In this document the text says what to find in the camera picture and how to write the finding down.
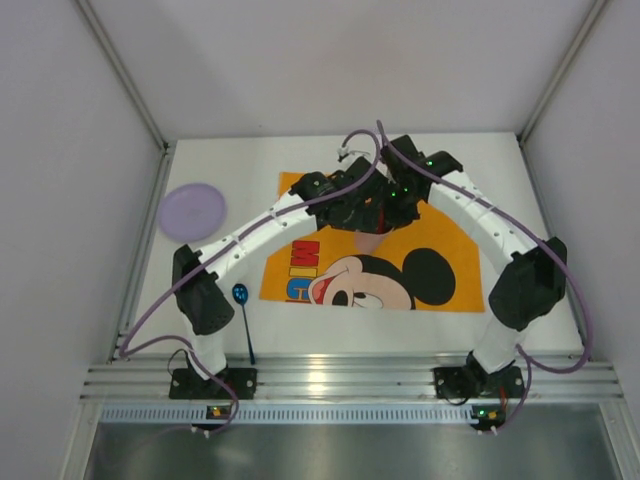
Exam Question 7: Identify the pink plastic cup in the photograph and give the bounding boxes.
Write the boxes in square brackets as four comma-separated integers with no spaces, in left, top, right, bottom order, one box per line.
[354,231,393,255]

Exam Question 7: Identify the orange cartoon mouse placemat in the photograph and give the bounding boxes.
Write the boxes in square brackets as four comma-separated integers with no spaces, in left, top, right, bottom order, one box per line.
[260,203,485,313]

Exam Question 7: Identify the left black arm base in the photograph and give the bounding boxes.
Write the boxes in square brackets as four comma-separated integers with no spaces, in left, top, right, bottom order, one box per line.
[168,357,258,400]

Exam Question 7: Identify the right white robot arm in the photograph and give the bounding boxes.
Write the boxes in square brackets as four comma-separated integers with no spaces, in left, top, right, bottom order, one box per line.
[381,135,567,391]

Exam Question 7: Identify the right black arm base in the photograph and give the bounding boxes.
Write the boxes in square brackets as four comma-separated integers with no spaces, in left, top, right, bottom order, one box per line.
[433,353,525,405]

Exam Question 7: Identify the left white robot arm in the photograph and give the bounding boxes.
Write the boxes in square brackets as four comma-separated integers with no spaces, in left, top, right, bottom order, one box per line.
[172,156,390,381]

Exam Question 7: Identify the blue metal spoon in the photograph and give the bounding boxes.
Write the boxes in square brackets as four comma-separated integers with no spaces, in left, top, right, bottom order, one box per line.
[232,283,256,365]

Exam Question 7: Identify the purple plastic plate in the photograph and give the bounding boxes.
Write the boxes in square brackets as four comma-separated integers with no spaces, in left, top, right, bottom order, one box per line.
[157,183,227,243]

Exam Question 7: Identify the right aluminium frame post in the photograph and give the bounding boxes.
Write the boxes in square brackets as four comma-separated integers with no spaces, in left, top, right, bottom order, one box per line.
[516,0,611,146]

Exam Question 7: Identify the aluminium frame post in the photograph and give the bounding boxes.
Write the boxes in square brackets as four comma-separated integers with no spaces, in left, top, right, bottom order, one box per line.
[72,0,169,151]
[516,0,611,146]

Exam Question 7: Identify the left aluminium frame post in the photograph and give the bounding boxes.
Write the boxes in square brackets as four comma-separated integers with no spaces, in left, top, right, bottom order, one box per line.
[72,0,169,151]

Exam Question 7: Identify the aluminium mounting rail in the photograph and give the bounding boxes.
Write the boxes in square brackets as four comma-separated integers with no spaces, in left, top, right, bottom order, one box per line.
[80,352,623,403]

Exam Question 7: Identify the perforated cable tray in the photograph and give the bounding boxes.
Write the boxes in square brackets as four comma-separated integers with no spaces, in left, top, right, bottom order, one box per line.
[100,402,506,426]

